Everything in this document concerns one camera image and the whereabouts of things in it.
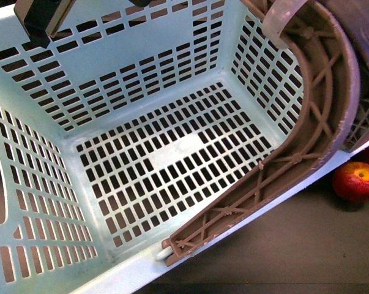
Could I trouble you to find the light teal plastic shopping basket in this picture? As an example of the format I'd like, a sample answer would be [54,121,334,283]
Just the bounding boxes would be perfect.
[0,0,369,294]

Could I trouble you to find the red yellow apple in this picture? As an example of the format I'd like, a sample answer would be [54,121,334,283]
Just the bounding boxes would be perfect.
[332,162,369,203]

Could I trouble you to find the brown plastic basket handle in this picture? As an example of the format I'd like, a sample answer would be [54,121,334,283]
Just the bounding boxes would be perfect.
[158,1,369,266]

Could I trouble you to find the white zip tie right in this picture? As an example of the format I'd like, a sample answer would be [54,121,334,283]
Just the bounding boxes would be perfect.
[262,0,307,50]

